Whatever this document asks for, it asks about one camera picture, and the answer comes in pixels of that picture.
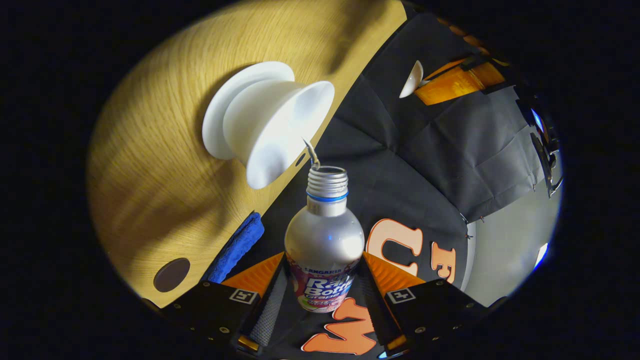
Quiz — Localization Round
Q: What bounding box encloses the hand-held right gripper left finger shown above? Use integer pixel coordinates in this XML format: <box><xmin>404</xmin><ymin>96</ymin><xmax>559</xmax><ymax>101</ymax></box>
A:
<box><xmin>150</xmin><ymin>251</ymin><xmax>291</xmax><ymax>353</ymax></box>

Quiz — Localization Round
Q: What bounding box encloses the blue towel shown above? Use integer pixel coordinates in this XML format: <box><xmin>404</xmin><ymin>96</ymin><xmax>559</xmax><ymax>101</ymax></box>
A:
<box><xmin>206</xmin><ymin>212</ymin><xmax>266</xmax><ymax>285</ymax></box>

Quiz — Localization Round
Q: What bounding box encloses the white teacup lid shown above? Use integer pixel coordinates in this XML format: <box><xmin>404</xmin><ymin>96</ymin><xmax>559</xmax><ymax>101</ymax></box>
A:
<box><xmin>399</xmin><ymin>60</ymin><xmax>425</xmax><ymax>99</ymax></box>

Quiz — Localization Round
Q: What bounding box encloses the white teacup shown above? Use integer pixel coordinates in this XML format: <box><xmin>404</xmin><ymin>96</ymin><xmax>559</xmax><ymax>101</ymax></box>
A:
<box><xmin>222</xmin><ymin>80</ymin><xmax>336</xmax><ymax>190</ymax></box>

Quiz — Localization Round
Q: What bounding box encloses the ceiling light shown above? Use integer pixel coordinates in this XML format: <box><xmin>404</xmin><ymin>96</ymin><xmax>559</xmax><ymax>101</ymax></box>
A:
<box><xmin>532</xmin><ymin>242</ymin><xmax>551</xmax><ymax>271</ymax></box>

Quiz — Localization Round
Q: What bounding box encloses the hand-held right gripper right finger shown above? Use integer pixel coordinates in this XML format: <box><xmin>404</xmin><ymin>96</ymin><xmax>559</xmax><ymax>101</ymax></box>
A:
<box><xmin>361</xmin><ymin>251</ymin><xmax>506</xmax><ymax>353</ymax></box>

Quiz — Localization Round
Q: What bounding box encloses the silver water bottle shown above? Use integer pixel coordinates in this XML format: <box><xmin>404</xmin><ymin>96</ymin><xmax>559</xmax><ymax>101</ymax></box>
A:
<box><xmin>284</xmin><ymin>166</ymin><xmax>366</xmax><ymax>314</ymax></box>

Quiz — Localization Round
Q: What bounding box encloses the dark brown round coaster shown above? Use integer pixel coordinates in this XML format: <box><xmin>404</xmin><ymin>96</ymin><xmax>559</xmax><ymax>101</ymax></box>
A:
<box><xmin>153</xmin><ymin>258</ymin><xmax>191</xmax><ymax>293</ymax></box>

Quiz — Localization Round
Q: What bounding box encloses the white saucer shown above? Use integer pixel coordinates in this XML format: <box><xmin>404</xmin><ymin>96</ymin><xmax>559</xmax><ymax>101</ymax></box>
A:
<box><xmin>202</xmin><ymin>61</ymin><xmax>296</xmax><ymax>161</ymax></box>

